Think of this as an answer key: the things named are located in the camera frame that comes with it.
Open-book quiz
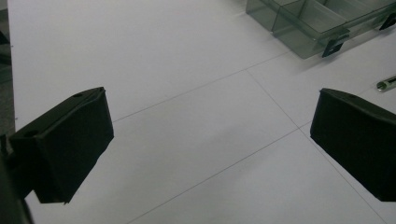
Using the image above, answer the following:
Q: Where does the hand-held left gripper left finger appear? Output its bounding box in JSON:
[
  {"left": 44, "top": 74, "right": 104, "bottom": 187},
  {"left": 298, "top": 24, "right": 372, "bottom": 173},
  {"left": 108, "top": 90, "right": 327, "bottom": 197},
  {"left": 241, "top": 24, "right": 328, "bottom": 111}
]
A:
[{"left": 8, "top": 86, "right": 115, "bottom": 204}]

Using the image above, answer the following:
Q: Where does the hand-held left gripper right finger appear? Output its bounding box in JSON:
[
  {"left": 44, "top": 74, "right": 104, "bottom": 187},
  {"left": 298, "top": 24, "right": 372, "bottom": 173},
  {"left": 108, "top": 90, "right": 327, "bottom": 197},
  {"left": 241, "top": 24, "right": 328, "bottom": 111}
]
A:
[{"left": 309, "top": 88, "right": 396, "bottom": 203}]

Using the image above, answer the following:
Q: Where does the clear grey plastic organizer box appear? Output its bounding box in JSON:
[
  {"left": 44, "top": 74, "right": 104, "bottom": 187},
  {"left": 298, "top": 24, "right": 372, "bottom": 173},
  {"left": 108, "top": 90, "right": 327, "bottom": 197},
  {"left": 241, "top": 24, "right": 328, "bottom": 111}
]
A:
[{"left": 245, "top": 0, "right": 396, "bottom": 60}]

